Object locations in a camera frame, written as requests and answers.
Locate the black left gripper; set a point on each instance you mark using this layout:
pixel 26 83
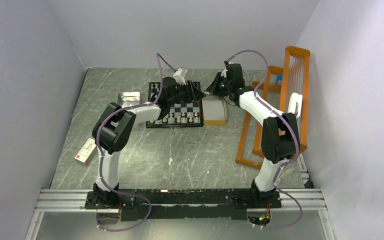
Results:
pixel 193 93

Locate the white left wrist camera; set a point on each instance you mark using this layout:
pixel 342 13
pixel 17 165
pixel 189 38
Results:
pixel 179 76

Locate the white clip object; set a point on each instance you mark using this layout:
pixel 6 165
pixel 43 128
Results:
pixel 295 104

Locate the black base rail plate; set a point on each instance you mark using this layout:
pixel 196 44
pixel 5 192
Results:
pixel 232 203

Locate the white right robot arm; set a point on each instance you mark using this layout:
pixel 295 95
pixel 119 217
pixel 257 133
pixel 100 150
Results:
pixel 280 143

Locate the black white chess board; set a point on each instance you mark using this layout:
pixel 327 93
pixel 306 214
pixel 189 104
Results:
pixel 182 107

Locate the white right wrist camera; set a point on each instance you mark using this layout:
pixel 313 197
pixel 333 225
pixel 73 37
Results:
pixel 224 72

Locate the small white red box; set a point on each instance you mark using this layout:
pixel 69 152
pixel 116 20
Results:
pixel 86 152

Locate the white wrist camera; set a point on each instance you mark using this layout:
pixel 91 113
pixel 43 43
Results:
pixel 179 76
pixel 224 72

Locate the silver metal tray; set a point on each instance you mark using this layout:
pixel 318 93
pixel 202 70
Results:
pixel 128 98

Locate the blue cap bottle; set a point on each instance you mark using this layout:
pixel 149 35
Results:
pixel 279 79

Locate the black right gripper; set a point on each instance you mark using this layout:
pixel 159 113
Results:
pixel 213 88

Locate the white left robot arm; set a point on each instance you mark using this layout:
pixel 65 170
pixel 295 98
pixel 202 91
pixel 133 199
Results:
pixel 114 127

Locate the white chess queen piece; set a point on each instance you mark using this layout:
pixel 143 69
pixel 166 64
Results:
pixel 171 118

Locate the yellow tray of white pieces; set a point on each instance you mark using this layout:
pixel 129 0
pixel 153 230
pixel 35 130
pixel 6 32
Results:
pixel 214 111

